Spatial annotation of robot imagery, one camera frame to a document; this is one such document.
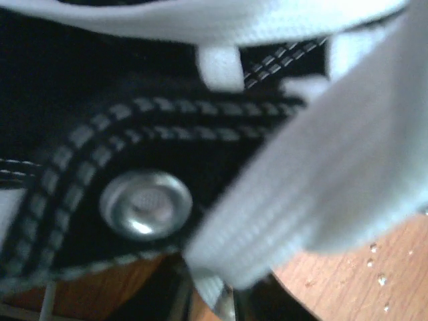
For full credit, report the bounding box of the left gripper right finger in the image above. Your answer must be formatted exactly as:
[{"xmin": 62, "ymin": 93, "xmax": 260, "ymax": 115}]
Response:
[{"xmin": 233, "ymin": 274, "xmax": 320, "ymax": 321}]

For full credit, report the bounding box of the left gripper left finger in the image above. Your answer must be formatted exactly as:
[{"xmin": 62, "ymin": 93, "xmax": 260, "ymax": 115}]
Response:
[{"xmin": 1, "ymin": 259, "xmax": 193, "ymax": 320}]

